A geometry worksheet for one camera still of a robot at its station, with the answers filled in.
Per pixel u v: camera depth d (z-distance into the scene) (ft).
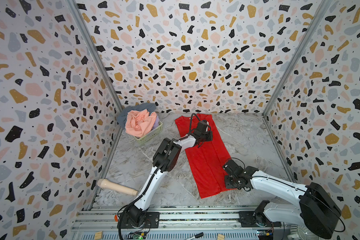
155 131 3.41
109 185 2.72
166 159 2.09
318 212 1.36
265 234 2.35
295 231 2.20
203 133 3.04
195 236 2.28
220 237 2.26
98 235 2.26
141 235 2.31
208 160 3.16
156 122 3.45
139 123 3.31
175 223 2.40
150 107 3.71
